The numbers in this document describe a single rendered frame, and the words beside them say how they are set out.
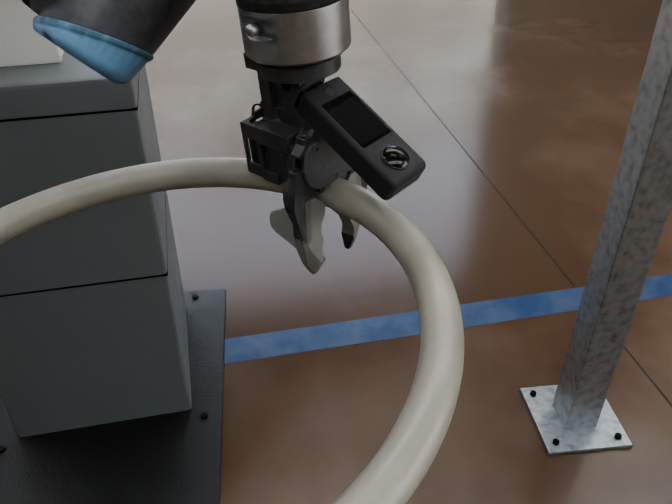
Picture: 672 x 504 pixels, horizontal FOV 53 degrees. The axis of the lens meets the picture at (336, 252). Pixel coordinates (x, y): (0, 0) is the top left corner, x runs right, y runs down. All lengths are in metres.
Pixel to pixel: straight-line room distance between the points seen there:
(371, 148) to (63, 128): 0.81
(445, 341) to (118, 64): 0.36
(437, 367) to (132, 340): 1.17
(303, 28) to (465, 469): 1.23
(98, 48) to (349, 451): 1.20
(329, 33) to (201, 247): 1.75
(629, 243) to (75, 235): 1.06
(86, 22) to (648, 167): 0.99
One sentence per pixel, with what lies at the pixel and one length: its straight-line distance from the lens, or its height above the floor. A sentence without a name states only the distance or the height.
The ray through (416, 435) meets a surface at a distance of 0.41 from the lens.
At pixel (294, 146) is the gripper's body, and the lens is 0.60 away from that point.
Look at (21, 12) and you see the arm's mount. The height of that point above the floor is 0.94.
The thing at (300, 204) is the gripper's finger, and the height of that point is 0.96.
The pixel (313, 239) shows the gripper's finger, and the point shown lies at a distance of 0.63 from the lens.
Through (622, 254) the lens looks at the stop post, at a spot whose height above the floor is 0.52.
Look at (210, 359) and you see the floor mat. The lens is 1.83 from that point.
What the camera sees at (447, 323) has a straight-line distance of 0.47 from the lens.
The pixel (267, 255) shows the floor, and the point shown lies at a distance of 2.19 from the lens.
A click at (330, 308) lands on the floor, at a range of 1.97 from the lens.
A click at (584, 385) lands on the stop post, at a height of 0.16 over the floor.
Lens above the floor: 1.28
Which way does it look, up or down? 36 degrees down
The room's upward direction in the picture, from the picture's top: straight up
